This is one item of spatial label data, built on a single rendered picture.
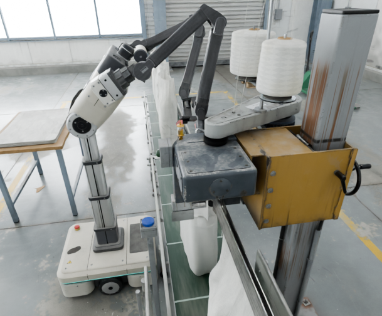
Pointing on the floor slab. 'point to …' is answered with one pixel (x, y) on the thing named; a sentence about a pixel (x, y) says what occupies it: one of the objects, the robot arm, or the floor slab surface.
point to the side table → (32, 167)
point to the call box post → (153, 275)
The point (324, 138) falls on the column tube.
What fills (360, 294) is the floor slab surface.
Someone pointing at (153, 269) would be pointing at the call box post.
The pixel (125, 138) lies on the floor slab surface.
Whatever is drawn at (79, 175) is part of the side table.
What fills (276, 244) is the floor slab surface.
